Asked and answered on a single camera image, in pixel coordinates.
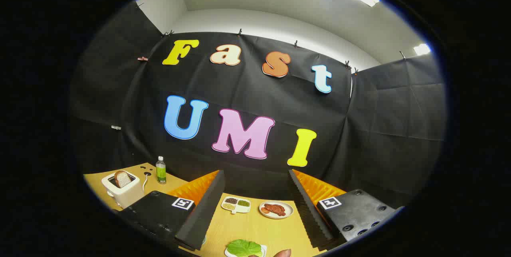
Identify green lettuce leaf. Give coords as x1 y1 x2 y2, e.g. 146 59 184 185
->
228 239 263 257

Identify white square plate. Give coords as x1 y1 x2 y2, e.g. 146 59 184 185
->
225 244 267 257

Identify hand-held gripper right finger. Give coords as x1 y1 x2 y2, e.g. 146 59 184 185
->
288 169 404 249

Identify beige oval plate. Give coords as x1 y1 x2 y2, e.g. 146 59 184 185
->
259 201 294 219

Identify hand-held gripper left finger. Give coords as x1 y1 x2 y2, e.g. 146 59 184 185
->
119 170 226 251

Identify black backdrop cloth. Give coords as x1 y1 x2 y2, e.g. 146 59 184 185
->
70 2 447 210

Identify green label drink bottle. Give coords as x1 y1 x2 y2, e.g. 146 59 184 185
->
156 156 167 184

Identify brown meat slice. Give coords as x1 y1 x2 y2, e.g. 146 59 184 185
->
263 204 286 216

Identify white divided dish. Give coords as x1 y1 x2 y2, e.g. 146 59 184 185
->
222 196 251 214

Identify white toaster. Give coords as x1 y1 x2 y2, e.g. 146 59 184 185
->
101 170 145 209

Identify white bread slice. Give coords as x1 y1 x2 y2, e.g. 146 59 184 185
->
115 170 132 188

